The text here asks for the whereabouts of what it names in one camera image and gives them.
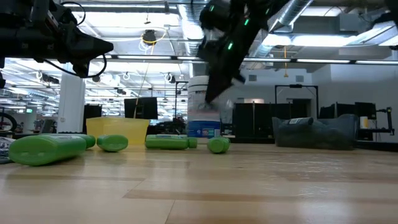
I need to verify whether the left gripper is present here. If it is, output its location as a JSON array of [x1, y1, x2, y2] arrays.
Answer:
[[12, 21, 114, 63]]

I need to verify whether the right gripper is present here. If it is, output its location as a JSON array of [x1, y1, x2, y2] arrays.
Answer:
[[198, 18, 259, 105]]

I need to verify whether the green shampoo bottle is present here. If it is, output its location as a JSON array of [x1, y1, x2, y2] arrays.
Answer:
[[207, 136, 231, 154], [96, 134, 129, 153], [8, 134, 87, 167], [46, 133, 96, 149], [144, 134, 198, 151]]

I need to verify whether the dark grey deodorant stick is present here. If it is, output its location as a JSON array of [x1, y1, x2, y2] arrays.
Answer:
[[280, 116, 315, 127]]

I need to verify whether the black monitor on arm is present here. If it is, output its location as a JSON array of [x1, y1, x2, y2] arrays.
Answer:
[[354, 101, 377, 121]]

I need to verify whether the Lysol wipes canister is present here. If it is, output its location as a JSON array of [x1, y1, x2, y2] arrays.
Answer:
[[187, 75, 222, 139]]

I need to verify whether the black cabinet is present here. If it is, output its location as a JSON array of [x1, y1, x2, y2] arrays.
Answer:
[[233, 102, 318, 139]]

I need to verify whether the white pillar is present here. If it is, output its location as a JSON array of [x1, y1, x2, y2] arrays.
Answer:
[[57, 73, 86, 134]]

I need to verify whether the black monitor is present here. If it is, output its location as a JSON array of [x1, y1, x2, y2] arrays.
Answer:
[[124, 96, 159, 120], [83, 104, 103, 119], [318, 104, 337, 120], [335, 102, 356, 119]]

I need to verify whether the yellow translucent plastic bin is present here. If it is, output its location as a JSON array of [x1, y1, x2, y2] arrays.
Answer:
[[86, 116, 150, 146]]

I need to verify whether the black shelf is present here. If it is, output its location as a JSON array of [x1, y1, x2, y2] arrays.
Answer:
[[356, 128, 396, 141]]

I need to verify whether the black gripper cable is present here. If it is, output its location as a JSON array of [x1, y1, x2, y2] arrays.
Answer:
[[43, 54, 108, 79]]

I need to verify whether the black stand post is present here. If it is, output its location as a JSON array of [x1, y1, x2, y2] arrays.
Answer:
[[174, 80, 189, 119]]

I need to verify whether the black ceiling cable reel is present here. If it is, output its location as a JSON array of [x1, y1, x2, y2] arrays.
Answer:
[[142, 29, 158, 45]]

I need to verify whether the black table frame rail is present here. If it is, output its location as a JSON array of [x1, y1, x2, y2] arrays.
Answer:
[[228, 136, 398, 152]]

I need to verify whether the black rectangular frame stand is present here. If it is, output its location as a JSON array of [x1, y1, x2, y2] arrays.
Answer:
[[274, 83, 320, 119]]

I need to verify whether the silver spiral ceiling duct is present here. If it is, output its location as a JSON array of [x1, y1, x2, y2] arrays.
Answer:
[[177, 0, 206, 57]]

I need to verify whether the silver slanted ceiling duct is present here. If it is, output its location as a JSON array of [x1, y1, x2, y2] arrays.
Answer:
[[248, 0, 315, 60]]

